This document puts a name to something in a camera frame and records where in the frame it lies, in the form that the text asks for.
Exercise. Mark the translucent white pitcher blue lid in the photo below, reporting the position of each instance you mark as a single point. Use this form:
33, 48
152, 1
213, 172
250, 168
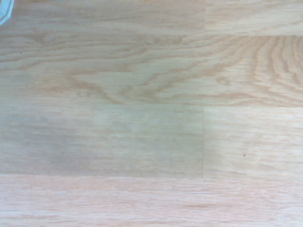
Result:
4, 9

